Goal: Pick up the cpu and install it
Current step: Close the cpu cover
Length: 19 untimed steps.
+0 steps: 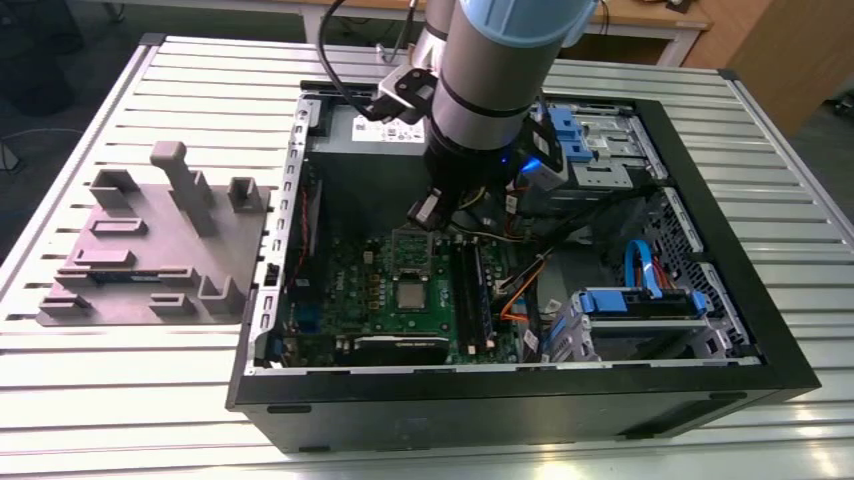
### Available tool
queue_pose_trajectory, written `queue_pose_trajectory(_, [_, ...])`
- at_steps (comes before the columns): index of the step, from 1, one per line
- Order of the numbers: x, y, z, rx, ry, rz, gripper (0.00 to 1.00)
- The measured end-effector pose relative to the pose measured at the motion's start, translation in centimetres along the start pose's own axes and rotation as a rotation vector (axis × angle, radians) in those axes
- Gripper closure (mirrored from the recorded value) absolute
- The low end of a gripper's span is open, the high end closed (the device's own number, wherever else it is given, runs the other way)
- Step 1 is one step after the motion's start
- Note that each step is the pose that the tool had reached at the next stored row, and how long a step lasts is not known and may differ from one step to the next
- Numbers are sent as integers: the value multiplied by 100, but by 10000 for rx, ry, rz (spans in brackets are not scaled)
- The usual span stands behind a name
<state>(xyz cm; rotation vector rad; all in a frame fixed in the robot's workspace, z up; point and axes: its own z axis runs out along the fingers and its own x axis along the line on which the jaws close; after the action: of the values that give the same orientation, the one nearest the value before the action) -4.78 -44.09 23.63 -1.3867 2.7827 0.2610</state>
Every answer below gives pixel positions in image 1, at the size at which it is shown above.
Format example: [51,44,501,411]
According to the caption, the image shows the CPU socket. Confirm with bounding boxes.
[393,280,437,315]

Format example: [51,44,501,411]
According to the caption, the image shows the grey power supply unit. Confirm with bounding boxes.
[305,103,434,236]

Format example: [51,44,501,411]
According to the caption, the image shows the blue drive bay latch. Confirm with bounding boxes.
[548,107,597,164]

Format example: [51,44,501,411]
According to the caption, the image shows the grey metal drive cage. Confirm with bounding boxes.
[517,102,669,217]

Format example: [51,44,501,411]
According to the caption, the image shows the black RAM slot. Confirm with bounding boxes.
[460,237,480,352]
[469,237,488,351]
[449,237,470,352]

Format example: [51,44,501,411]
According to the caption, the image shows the green motherboard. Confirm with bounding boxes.
[277,232,529,366]

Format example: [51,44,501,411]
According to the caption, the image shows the hard disk in blue carrier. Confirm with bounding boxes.
[574,288,710,322]

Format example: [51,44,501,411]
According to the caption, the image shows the black graphics card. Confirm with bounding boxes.
[279,332,453,367]

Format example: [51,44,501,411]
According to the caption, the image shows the grey metal disk bay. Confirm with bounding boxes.
[550,287,760,364]

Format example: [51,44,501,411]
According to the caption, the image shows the grey parts rack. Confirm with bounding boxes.
[37,140,281,329]

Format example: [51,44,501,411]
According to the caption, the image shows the black PC case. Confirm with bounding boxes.
[225,79,824,455]

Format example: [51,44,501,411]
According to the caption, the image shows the wooden cabinet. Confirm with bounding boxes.
[686,0,854,136]

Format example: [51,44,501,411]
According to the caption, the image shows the RAM stick with white label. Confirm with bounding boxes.
[58,269,190,284]

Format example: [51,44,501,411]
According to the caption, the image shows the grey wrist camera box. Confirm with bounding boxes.
[365,65,440,125]
[517,112,574,192]

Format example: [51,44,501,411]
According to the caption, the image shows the black cable bundle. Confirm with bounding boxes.
[504,185,662,301]

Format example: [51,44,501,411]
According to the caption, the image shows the orange wire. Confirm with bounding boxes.
[498,289,536,326]

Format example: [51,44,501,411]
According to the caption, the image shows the blue data cable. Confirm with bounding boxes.
[625,238,670,300]

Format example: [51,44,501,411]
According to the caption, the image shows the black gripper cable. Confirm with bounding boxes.
[317,0,389,122]

